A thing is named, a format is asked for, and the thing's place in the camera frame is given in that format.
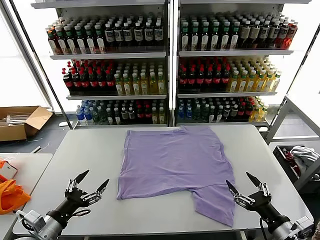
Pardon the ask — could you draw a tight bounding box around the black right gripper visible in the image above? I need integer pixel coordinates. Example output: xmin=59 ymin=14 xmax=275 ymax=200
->
xmin=226 ymin=171 xmax=291 ymax=232

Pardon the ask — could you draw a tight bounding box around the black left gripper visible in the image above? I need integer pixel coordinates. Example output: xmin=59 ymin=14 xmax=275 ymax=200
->
xmin=46 ymin=169 xmax=110 ymax=227

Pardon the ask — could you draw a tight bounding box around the purple t-shirt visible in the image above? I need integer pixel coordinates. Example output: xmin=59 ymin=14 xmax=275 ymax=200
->
xmin=116 ymin=125 xmax=237 ymax=228

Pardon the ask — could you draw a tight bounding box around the black plastic crate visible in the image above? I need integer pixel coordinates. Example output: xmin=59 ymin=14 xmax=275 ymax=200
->
xmin=272 ymin=144 xmax=320 ymax=186

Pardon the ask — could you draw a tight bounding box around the red garment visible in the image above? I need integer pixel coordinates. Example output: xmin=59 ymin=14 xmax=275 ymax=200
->
xmin=282 ymin=147 xmax=301 ymax=173

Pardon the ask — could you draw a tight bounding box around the white side table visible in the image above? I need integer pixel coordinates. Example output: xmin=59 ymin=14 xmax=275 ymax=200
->
xmin=0 ymin=152 xmax=53 ymax=240
xmin=265 ymin=94 xmax=320 ymax=193

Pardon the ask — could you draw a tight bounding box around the dark bottle white label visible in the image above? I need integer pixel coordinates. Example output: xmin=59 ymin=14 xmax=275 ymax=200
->
xmin=113 ymin=107 xmax=122 ymax=125
xmin=223 ymin=104 xmax=232 ymax=123
xmin=127 ymin=106 xmax=137 ymax=125
xmin=106 ymin=107 xmax=115 ymax=125
xmin=216 ymin=104 xmax=225 ymax=123
xmin=120 ymin=106 xmax=130 ymax=125
xmin=230 ymin=104 xmax=239 ymax=123

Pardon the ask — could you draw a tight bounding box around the white grey garment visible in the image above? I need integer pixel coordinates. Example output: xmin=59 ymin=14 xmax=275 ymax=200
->
xmin=289 ymin=145 xmax=320 ymax=173

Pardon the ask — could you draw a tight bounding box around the cola bottle red cap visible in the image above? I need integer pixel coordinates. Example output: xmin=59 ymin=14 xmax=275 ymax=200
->
xmin=136 ymin=104 xmax=145 ymax=125
xmin=244 ymin=102 xmax=254 ymax=122
xmin=143 ymin=104 xmax=152 ymax=125
xmin=178 ymin=67 xmax=188 ymax=92
xmin=96 ymin=69 xmax=107 ymax=94
xmin=237 ymin=102 xmax=246 ymax=122
xmin=213 ymin=66 xmax=223 ymax=92
xmin=62 ymin=69 xmax=73 ymax=94
xmin=105 ymin=69 xmax=116 ymax=94
xmin=88 ymin=70 xmax=99 ymax=94
xmin=79 ymin=70 xmax=90 ymax=94
xmin=221 ymin=66 xmax=231 ymax=92
xmin=187 ymin=67 xmax=197 ymax=92
xmin=195 ymin=66 xmax=205 ymax=92
xmin=71 ymin=70 xmax=82 ymax=94
xmin=204 ymin=66 xmax=214 ymax=92

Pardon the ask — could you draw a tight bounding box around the orange cloth bag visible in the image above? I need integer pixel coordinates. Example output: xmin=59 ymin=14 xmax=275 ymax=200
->
xmin=0 ymin=178 xmax=31 ymax=215

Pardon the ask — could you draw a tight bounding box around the white box orange trim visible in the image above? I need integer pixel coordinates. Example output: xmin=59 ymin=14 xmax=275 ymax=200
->
xmin=0 ymin=157 xmax=19 ymax=180

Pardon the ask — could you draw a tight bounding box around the open cardboard box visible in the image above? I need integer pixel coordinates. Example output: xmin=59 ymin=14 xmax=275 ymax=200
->
xmin=0 ymin=105 xmax=54 ymax=142

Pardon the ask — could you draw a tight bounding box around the white plastic strips bundle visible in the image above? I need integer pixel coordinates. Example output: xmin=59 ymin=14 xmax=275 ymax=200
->
xmin=4 ymin=113 xmax=35 ymax=126

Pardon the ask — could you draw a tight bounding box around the grey metal shelf rack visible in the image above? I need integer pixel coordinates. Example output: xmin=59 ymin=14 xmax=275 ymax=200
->
xmin=29 ymin=0 xmax=173 ymax=130
xmin=172 ymin=0 xmax=296 ymax=128

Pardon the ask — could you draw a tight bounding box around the dark drink bottle green-white label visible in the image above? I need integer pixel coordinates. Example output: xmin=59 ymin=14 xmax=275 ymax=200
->
xmin=220 ymin=21 xmax=231 ymax=50
xmin=84 ymin=23 xmax=97 ymax=54
xmin=63 ymin=24 xmax=77 ymax=55
xmin=54 ymin=25 xmax=68 ymax=55
xmin=74 ymin=24 xmax=87 ymax=54
xmin=180 ymin=21 xmax=190 ymax=50
xmin=229 ymin=21 xmax=240 ymax=50
xmin=190 ymin=21 xmax=200 ymax=50
xmin=210 ymin=21 xmax=220 ymax=50
xmin=200 ymin=21 xmax=210 ymax=50
xmin=94 ymin=23 xmax=106 ymax=53

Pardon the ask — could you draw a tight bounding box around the red tea bottle white cap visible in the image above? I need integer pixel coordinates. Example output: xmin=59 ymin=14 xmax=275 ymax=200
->
xmin=286 ymin=22 xmax=299 ymax=50
xmin=46 ymin=26 xmax=58 ymax=55

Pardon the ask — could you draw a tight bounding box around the dark drink bottle black-white label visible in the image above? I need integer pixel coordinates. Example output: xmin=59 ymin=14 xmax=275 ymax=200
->
xmin=153 ymin=21 xmax=163 ymax=48
xmin=133 ymin=21 xmax=144 ymax=49
xmin=143 ymin=21 xmax=154 ymax=49
xmin=268 ymin=20 xmax=280 ymax=49
xmin=277 ymin=21 xmax=289 ymax=49
xmin=113 ymin=22 xmax=124 ymax=49
xmin=104 ymin=22 xmax=115 ymax=50
xmin=259 ymin=20 xmax=271 ymax=49
xmin=122 ymin=22 xmax=133 ymax=49

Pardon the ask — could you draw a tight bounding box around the dark drink bottle beige label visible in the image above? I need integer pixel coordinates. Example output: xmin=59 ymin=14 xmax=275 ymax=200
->
xmin=239 ymin=20 xmax=252 ymax=49
xmin=249 ymin=20 xmax=261 ymax=49

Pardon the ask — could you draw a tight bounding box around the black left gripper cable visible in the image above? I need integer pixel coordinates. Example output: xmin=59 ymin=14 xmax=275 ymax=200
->
xmin=66 ymin=209 xmax=91 ymax=219

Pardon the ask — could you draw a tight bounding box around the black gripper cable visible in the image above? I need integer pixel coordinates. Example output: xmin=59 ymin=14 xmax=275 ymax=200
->
xmin=66 ymin=209 xmax=91 ymax=219
xmin=258 ymin=216 xmax=270 ymax=240

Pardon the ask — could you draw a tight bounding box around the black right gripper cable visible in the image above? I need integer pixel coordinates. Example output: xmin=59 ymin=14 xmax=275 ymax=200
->
xmin=258 ymin=216 xmax=270 ymax=240

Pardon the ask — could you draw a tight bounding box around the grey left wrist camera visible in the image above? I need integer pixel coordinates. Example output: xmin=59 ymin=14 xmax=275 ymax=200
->
xmin=15 ymin=209 xmax=45 ymax=233

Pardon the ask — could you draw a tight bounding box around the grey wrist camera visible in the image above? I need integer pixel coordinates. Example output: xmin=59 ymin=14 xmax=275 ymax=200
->
xmin=293 ymin=216 xmax=315 ymax=236
xmin=15 ymin=209 xmax=45 ymax=233

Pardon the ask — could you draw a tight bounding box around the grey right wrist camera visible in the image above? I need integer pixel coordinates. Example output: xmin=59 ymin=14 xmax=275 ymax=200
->
xmin=293 ymin=216 xmax=315 ymax=236

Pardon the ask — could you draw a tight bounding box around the dark window frame post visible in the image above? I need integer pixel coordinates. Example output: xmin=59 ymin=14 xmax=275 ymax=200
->
xmin=284 ymin=23 xmax=320 ymax=98
xmin=7 ymin=0 xmax=73 ymax=130

